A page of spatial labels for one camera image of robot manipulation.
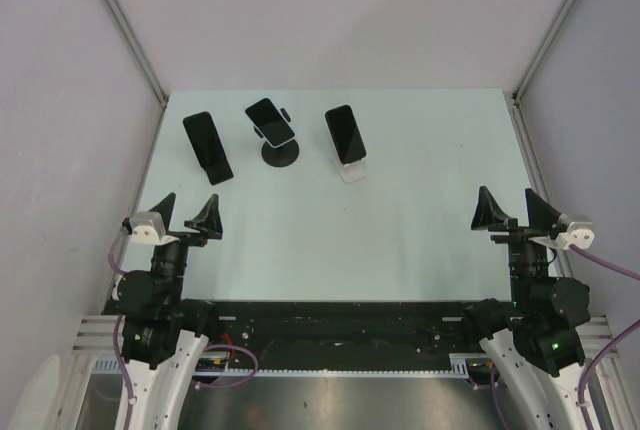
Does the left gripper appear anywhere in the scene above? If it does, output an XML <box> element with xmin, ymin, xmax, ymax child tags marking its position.
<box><xmin>150</xmin><ymin>191</ymin><xmax>221</xmax><ymax>304</ymax></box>

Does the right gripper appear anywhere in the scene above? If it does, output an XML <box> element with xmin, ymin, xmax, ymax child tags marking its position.
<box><xmin>469</xmin><ymin>185</ymin><xmax>560</xmax><ymax>309</ymax></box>

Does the black phone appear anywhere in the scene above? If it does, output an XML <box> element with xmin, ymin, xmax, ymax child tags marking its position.
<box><xmin>183</xmin><ymin>112</ymin><xmax>225</xmax><ymax>169</ymax></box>
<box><xmin>325</xmin><ymin>105</ymin><xmax>367</xmax><ymax>165</ymax></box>

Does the black round-base clamp stand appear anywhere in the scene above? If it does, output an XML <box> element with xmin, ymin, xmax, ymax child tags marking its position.
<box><xmin>251</xmin><ymin>107</ymin><xmax>300</xmax><ymax>168</ymax></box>

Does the white folding phone stand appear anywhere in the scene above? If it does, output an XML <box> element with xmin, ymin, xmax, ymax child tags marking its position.
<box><xmin>338</xmin><ymin>159</ymin><xmax>366</xmax><ymax>184</ymax></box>

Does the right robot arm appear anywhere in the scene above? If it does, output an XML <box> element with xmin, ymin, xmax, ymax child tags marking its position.
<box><xmin>461</xmin><ymin>186</ymin><xmax>600</xmax><ymax>429</ymax></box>

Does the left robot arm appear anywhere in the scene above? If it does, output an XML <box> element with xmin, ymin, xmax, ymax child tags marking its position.
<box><xmin>108</xmin><ymin>193</ymin><xmax>223</xmax><ymax>429</ymax></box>

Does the black folding phone stand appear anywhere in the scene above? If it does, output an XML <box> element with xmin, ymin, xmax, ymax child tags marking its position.
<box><xmin>203</xmin><ymin>152</ymin><xmax>234</xmax><ymax>186</ymax></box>

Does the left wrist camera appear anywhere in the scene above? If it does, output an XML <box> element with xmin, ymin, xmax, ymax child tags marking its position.
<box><xmin>122</xmin><ymin>211</ymin><xmax>167</xmax><ymax>246</ymax></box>

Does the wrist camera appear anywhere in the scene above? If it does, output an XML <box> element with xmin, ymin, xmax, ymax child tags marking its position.
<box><xmin>549</xmin><ymin>214</ymin><xmax>595</xmax><ymax>250</ymax></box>
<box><xmin>122</xmin><ymin>211</ymin><xmax>167</xmax><ymax>246</ymax></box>

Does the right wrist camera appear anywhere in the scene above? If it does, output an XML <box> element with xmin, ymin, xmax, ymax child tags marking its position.
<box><xmin>549</xmin><ymin>214</ymin><xmax>595</xmax><ymax>250</ymax></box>

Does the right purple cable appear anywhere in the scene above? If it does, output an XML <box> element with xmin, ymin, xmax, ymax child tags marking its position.
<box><xmin>487</xmin><ymin>243</ymin><xmax>640</xmax><ymax>430</ymax></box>

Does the purple cable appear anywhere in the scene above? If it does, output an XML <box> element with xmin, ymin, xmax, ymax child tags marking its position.
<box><xmin>94</xmin><ymin>232</ymin><xmax>259</xmax><ymax>430</ymax></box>
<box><xmin>487</xmin><ymin>243</ymin><xmax>640</xmax><ymax>430</ymax></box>

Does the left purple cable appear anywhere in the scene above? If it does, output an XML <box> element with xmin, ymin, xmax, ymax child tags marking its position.
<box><xmin>94</xmin><ymin>232</ymin><xmax>259</xmax><ymax>430</ymax></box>

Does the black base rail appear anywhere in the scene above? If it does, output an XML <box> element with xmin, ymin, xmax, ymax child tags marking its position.
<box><xmin>102</xmin><ymin>299</ymin><xmax>524</xmax><ymax>371</ymax></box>

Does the left aluminium corner post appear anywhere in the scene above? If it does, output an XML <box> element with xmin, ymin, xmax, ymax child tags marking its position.
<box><xmin>100</xmin><ymin>0</ymin><xmax>168</xmax><ymax>108</ymax></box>

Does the aluminium corner post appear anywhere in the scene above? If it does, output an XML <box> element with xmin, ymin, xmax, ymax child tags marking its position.
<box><xmin>100</xmin><ymin>0</ymin><xmax>168</xmax><ymax>108</ymax></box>
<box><xmin>510</xmin><ymin>0</ymin><xmax>579</xmax><ymax>105</ymax></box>

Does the right aluminium corner post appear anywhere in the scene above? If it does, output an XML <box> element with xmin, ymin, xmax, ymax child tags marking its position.
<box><xmin>510</xmin><ymin>0</ymin><xmax>579</xmax><ymax>105</ymax></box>

